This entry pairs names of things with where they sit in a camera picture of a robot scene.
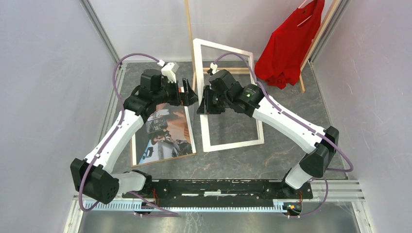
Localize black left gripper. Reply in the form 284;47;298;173
154;78;201;107

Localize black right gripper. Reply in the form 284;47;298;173
197;85;231;115

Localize printed photo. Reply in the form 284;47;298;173
132;104;197;166

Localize white wooden picture frame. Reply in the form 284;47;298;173
193;38;264;152

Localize brown backing board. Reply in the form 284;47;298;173
129;104;197;168

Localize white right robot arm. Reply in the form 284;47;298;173
197;69;339;198

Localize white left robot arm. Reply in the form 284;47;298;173
70;69;198;211

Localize red t-shirt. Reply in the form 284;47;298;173
255;0;325;89

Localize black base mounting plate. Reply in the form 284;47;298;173
137;179;313;208

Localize wooden clothes rack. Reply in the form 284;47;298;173
184;0;342;94

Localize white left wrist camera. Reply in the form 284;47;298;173
157;60;179;83

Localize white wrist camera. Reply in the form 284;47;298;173
206;62;218;76
157;60;179;83

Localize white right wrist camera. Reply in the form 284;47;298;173
206;62;218;76

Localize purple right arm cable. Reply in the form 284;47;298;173
213;52;354;218

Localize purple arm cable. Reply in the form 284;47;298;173
213;52;354;218
78;53;180;218

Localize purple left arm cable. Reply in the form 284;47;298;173
78;53;180;218

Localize aluminium rail with cable comb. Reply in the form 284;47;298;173
82;179;365;213

